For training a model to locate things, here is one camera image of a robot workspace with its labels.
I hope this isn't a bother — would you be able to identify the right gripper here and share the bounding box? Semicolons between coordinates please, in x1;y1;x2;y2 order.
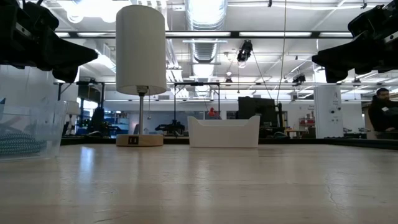
312;18;398;83

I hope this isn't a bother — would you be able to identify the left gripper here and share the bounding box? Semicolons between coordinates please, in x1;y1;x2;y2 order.
0;0;99;83

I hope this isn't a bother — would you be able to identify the teal braided USB cable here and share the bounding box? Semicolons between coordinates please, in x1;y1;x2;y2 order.
0;133;48;156

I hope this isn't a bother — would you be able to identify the white pillar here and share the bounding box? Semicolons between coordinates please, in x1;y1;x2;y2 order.
313;85;344;139

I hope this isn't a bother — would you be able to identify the clear plastic bin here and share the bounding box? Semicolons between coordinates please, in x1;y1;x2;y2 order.
0;98;68;162

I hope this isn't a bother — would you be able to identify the person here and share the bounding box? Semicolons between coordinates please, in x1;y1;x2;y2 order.
368;87;398;133

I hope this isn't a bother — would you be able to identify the white shade wooden base lamp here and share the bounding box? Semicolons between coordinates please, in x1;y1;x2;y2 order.
114;4;168;147

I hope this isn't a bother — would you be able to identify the black monitor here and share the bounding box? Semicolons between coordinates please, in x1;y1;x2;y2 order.
238;96;277;127

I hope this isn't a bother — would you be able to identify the white plastic bin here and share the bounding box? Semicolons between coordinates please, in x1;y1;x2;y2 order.
187;114;261;148

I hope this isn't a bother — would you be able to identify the black overhead camera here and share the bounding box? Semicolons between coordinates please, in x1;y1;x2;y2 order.
236;39;254;63
292;73;307;85

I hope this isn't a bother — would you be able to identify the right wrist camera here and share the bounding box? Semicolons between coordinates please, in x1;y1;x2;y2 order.
347;3;389;35

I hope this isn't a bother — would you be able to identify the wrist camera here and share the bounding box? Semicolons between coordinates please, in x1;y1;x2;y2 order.
347;3;389;35
23;1;60;32

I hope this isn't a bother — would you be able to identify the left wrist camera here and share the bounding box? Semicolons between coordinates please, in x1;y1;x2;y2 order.
23;1;60;32

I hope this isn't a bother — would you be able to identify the black background station frame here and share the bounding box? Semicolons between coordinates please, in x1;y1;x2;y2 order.
173;81;221;125

